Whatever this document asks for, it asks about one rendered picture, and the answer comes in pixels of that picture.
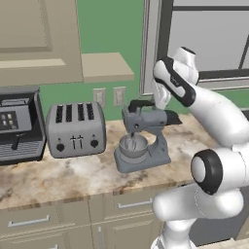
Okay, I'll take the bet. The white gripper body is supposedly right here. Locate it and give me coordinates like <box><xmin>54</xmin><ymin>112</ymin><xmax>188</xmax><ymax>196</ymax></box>
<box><xmin>153</xmin><ymin>83</ymin><xmax>172</xmax><ymax>110</ymax></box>

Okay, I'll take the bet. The grey stand mixer head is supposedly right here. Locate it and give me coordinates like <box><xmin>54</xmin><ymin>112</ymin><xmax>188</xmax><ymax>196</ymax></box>
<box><xmin>122</xmin><ymin>98</ymin><xmax>183</xmax><ymax>135</ymax></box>

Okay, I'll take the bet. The grey stand mixer base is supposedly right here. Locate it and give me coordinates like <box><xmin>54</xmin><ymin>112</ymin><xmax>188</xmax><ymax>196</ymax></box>
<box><xmin>113</xmin><ymin>124</ymin><xmax>172</xmax><ymax>174</ymax></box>

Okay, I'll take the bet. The grey mixer bowl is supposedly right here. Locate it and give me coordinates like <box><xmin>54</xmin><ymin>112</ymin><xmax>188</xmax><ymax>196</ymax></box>
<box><xmin>118</xmin><ymin>133</ymin><xmax>150</xmax><ymax>160</ymax></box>

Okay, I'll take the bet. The grey framed window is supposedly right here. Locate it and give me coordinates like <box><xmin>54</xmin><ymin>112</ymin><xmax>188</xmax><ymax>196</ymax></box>
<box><xmin>139</xmin><ymin>0</ymin><xmax>249</xmax><ymax>97</ymax></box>

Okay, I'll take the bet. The silver four-slot toaster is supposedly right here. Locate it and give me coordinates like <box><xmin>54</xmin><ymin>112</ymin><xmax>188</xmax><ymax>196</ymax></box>
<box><xmin>45</xmin><ymin>100</ymin><xmax>107</xmax><ymax>160</ymax></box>

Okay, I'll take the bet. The beige drawer front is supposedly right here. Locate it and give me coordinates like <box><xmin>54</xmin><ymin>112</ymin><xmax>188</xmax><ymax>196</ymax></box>
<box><xmin>0</xmin><ymin>201</ymin><xmax>63</xmax><ymax>241</ymax></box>
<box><xmin>89</xmin><ymin>188</ymin><xmax>163</xmax><ymax>225</ymax></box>

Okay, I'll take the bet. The beige cupboard door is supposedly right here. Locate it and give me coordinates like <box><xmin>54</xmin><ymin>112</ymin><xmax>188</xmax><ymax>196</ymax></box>
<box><xmin>0</xmin><ymin>226</ymin><xmax>95</xmax><ymax>249</ymax></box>
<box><xmin>91</xmin><ymin>219</ymin><xmax>163</xmax><ymax>249</ymax></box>

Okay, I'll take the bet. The dark grey dishwasher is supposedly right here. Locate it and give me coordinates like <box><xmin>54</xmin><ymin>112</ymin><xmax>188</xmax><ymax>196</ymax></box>
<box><xmin>189</xmin><ymin>186</ymin><xmax>249</xmax><ymax>248</ymax></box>

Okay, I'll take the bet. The black and grey coffee machine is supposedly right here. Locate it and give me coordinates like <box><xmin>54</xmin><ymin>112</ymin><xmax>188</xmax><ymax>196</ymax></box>
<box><xmin>0</xmin><ymin>86</ymin><xmax>48</xmax><ymax>166</ymax></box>

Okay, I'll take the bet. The white wall outlet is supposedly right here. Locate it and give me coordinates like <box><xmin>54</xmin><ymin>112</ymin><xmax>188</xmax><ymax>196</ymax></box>
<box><xmin>113</xmin><ymin>86</ymin><xmax>127</xmax><ymax>107</ymax></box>
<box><xmin>92</xmin><ymin>87</ymin><xmax>108</xmax><ymax>109</ymax></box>

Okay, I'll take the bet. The beige wall shelf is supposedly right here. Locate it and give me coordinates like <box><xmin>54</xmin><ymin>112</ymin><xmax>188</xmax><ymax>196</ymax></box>
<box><xmin>81</xmin><ymin>53</ymin><xmax>135</xmax><ymax>84</ymax></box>

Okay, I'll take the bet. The silver drawer handle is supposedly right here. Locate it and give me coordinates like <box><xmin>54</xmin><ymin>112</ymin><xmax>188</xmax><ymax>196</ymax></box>
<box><xmin>7</xmin><ymin>214</ymin><xmax>52</xmax><ymax>229</ymax></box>
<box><xmin>117</xmin><ymin>197</ymin><xmax>154</xmax><ymax>210</ymax></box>

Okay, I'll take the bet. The beige wall cabinet door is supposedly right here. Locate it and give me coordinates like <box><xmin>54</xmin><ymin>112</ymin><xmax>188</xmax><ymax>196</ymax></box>
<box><xmin>0</xmin><ymin>0</ymin><xmax>85</xmax><ymax>88</ymax></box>

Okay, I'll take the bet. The silver cupboard door handle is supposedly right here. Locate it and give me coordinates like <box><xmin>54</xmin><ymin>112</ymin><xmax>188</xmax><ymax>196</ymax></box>
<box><xmin>97</xmin><ymin>226</ymin><xmax>104</xmax><ymax>249</ymax></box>

